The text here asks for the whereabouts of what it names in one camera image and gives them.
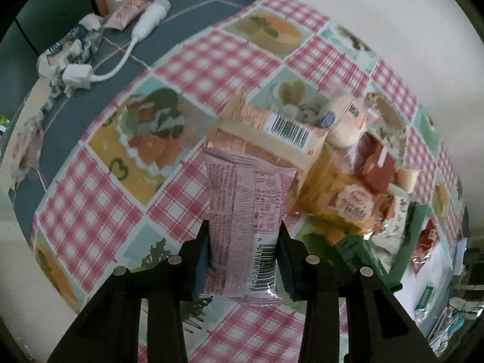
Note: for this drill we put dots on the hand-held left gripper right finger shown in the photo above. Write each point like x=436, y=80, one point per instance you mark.
x=288, y=272

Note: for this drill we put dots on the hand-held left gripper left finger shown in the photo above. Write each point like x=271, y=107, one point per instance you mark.
x=200, y=268

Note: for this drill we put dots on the pink snack packet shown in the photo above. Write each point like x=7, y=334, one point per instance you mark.
x=245, y=204

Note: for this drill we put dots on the green box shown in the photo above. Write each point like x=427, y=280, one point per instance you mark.
x=355, y=249

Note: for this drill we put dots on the yellow orange snack packet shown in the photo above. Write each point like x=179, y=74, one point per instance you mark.
x=340, y=193

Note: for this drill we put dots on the clear bag with round bun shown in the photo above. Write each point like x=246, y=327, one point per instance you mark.
x=389, y=230

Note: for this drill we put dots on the pink checkered printed tablecloth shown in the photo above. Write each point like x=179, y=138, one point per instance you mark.
x=94, y=204

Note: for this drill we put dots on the red brown snack packet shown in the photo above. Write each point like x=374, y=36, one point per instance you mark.
x=378, y=170

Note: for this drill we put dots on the green white tissue pack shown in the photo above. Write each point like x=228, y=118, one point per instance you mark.
x=427, y=300

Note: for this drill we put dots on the shiny red snack packet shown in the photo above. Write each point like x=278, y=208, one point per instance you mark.
x=429, y=242

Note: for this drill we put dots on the peach snack packet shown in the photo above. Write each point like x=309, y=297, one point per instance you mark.
x=249, y=128

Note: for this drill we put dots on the white round bun packet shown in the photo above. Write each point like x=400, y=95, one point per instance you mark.
x=344, y=128

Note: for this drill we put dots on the blue table cover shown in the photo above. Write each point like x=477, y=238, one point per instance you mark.
x=170, y=34

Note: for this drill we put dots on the blue white crumpled packet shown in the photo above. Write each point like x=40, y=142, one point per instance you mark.
x=72, y=45

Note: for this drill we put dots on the small pink packet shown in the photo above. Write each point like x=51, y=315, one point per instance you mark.
x=123, y=15

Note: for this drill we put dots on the dark green cabinet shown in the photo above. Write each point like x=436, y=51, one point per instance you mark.
x=22, y=64

